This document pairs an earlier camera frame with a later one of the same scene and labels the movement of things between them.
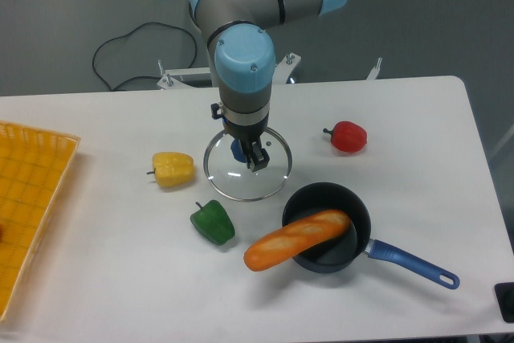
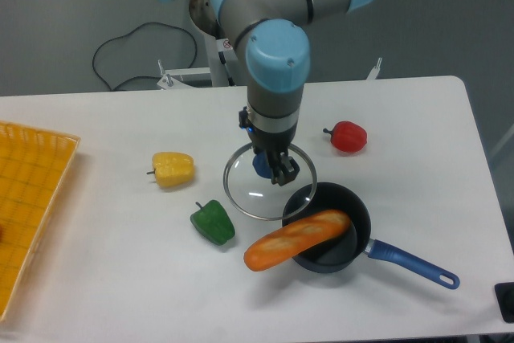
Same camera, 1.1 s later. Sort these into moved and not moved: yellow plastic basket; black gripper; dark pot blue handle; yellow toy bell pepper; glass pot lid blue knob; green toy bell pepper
Moved: glass pot lid blue knob; black gripper
Not moved: dark pot blue handle; yellow plastic basket; green toy bell pepper; yellow toy bell pepper
